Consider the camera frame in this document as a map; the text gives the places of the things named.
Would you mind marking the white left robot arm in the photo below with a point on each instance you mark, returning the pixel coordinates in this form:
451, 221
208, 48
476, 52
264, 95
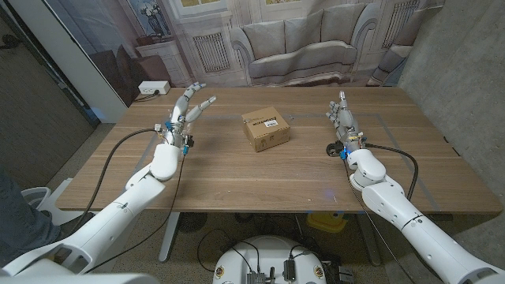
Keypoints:
118, 209

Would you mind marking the white table leg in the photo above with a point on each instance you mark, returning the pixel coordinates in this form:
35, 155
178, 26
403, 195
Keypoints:
169, 236
370, 240

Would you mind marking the black grip trainer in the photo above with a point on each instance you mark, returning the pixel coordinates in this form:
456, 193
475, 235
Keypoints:
331, 149

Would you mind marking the black round floor object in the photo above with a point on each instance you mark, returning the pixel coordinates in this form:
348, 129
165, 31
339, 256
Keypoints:
192, 221

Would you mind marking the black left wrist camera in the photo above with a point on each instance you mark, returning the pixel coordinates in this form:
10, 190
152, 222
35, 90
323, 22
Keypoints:
190, 140

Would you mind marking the yellow object under table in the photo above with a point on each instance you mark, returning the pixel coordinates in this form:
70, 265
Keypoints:
326, 223

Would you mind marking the white stand base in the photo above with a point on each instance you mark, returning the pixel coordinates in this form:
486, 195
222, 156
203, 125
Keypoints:
55, 201

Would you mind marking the printed living room backdrop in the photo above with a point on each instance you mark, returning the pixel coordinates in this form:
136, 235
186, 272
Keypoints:
300, 47

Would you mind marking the white power strip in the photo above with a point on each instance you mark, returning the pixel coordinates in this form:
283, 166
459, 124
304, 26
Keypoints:
154, 87

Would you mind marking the person leg in jeans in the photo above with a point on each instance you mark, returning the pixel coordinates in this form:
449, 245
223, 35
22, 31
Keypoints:
23, 221

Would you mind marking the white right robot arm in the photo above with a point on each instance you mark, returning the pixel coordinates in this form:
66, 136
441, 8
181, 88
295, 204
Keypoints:
414, 225

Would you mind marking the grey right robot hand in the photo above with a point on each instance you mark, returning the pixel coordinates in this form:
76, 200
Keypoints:
349, 124

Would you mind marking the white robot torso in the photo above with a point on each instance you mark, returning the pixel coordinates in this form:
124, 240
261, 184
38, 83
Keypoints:
268, 256

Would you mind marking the black shoe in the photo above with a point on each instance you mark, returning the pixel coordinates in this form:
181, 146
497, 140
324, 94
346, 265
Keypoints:
79, 221

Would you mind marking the clear plastic clamshell container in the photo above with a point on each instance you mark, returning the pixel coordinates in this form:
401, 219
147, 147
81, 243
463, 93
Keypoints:
167, 120

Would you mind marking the brown cardboard box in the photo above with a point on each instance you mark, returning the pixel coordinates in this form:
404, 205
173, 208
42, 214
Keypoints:
265, 130

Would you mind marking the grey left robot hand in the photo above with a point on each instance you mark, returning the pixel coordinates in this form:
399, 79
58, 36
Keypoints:
179, 118

